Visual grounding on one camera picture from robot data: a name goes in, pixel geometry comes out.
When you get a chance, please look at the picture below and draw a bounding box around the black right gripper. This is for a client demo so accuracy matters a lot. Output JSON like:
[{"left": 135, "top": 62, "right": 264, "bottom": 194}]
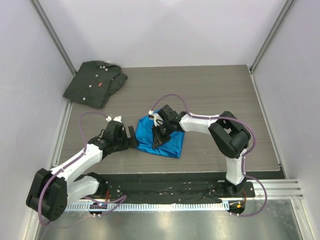
[{"left": 151, "top": 122, "right": 174, "bottom": 150}]

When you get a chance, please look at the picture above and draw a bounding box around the blue satin napkin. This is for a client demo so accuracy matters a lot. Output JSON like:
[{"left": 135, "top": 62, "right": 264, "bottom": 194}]
[{"left": 135, "top": 110, "right": 185, "bottom": 159}]

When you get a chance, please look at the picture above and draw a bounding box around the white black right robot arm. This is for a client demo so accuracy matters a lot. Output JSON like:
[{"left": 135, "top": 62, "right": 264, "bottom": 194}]
[{"left": 148, "top": 105, "right": 251, "bottom": 198}]

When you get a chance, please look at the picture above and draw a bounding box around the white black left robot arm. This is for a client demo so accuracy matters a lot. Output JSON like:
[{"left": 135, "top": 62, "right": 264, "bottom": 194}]
[{"left": 25, "top": 117, "right": 139, "bottom": 222}]

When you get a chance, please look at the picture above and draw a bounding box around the dark striped button shirt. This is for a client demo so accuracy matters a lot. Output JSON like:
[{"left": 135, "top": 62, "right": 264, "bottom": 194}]
[{"left": 63, "top": 60, "right": 128, "bottom": 109}]

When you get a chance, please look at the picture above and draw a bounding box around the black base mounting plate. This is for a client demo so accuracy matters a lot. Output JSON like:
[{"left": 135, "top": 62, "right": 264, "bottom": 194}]
[{"left": 88, "top": 172, "right": 256, "bottom": 205}]

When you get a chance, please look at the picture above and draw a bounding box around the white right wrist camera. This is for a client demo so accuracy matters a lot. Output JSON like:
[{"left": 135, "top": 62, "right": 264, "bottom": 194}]
[{"left": 148, "top": 110, "right": 164, "bottom": 126}]

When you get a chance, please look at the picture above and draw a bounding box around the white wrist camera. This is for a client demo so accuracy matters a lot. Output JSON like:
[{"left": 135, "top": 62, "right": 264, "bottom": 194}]
[
  {"left": 105, "top": 115, "right": 123, "bottom": 124},
  {"left": 148, "top": 110, "right": 164, "bottom": 126}
]

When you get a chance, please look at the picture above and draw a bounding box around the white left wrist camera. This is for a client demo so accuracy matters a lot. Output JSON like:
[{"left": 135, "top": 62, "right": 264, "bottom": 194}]
[{"left": 105, "top": 115, "right": 123, "bottom": 124}]

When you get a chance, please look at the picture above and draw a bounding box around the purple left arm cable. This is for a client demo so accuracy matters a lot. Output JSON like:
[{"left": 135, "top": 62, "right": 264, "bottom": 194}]
[{"left": 38, "top": 111, "right": 128, "bottom": 226}]

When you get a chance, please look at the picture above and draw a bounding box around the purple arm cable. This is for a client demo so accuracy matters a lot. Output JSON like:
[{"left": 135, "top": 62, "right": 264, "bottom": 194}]
[
  {"left": 149, "top": 93, "right": 268, "bottom": 217},
  {"left": 38, "top": 111, "right": 128, "bottom": 226}
]

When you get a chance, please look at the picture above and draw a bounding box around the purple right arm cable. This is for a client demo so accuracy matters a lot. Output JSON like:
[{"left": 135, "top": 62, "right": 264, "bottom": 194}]
[{"left": 149, "top": 93, "right": 268, "bottom": 217}]

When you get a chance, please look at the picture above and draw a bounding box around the slotted white cable duct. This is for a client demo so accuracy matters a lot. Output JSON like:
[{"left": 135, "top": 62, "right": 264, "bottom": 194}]
[{"left": 65, "top": 201, "right": 230, "bottom": 212}]

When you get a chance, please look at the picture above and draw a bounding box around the aluminium frame rail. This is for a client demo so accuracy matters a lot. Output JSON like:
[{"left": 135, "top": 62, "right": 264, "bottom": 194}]
[{"left": 217, "top": 178, "right": 305, "bottom": 200}]

